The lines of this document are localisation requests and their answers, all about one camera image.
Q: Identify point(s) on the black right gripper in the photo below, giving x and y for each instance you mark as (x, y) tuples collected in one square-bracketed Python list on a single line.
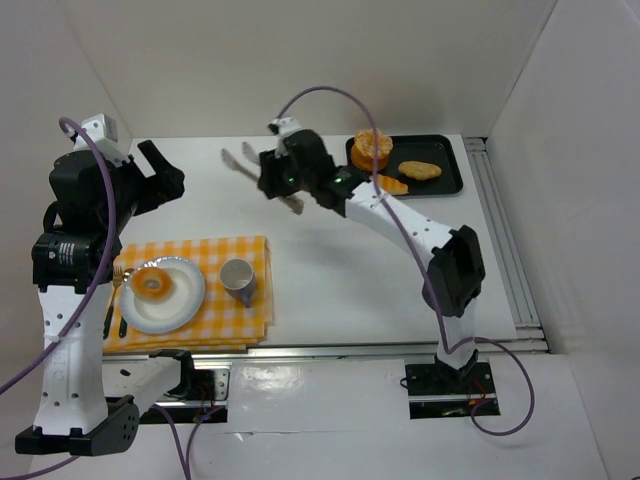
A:
[(268, 176)]

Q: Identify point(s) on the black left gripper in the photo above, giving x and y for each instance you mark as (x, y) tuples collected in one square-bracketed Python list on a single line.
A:
[(151, 182)]

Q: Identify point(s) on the metal tongs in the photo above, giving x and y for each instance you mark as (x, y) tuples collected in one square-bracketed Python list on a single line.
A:
[(293, 202)]

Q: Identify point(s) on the glazed donut bread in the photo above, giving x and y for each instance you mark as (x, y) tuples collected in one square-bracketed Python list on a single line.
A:
[(151, 284)]

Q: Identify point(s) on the oval brown bread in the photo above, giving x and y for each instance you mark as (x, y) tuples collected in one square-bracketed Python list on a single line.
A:
[(420, 171)]

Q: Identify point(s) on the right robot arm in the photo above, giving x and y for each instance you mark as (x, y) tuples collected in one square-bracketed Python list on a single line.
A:
[(449, 260)]

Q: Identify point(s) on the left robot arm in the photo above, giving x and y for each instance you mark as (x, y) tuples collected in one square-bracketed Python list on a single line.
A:
[(97, 191)]

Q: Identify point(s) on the large orange sugared bread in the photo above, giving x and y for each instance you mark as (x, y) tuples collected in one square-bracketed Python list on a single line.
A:
[(366, 144)]

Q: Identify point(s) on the striped croissant bread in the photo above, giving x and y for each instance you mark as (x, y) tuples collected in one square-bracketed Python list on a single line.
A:
[(392, 185)]

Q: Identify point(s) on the black baking tray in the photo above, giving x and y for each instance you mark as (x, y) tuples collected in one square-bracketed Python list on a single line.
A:
[(434, 149)]

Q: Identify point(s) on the purple mug white inside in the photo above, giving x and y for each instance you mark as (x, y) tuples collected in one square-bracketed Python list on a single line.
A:
[(239, 280)]

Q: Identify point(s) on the yellow white checkered cloth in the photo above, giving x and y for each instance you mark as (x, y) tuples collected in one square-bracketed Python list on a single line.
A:
[(222, 323)]

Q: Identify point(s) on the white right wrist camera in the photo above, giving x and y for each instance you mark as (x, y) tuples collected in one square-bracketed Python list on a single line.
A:
[(283, 127)]

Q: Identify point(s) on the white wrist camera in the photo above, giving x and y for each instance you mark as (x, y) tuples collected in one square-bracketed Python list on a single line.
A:
[(283, 127), (102, 131)]

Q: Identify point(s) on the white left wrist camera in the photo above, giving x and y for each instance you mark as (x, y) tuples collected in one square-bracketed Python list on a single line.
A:
[(102, 131)]

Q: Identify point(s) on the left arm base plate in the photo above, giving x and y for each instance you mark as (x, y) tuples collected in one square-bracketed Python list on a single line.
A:
[(207, 398)]

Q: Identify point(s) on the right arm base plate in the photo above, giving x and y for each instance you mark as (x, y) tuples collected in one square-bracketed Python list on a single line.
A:
[(430, 397)]

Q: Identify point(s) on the aluminium rail frame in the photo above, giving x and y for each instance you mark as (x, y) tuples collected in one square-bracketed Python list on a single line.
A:
[(336, 282)]

